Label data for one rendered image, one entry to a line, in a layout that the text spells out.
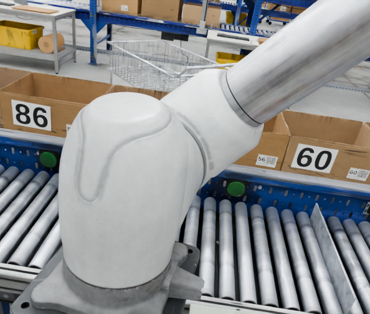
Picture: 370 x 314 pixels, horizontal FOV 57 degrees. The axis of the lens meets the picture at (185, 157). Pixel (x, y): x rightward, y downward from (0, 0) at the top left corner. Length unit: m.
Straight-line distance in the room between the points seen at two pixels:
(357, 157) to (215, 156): 1.06
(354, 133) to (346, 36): 1.35
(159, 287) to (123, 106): 0.25
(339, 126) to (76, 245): 1.50
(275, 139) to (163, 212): 1.04
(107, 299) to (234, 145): 0.28
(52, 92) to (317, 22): 1.48
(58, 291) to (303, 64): 0.44
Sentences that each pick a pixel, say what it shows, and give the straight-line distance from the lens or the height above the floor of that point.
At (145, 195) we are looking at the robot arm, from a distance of 0.38.
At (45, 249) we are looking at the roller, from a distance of 1.20.
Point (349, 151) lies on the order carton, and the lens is 1.50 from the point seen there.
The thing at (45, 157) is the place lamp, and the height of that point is 0.83.
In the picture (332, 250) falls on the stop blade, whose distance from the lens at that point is 1.32.
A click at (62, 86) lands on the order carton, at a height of 1.00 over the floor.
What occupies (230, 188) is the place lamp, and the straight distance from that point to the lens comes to 1.41.
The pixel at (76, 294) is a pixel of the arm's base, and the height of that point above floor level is 1.19.
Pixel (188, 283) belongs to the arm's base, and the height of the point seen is 1.19.
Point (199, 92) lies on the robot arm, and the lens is 0.52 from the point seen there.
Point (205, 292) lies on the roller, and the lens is 1.09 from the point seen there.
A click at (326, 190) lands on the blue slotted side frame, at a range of 1.50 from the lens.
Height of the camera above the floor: 1.58
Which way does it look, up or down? 29 degrees down
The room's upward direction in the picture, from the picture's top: 8 degrees clockwise
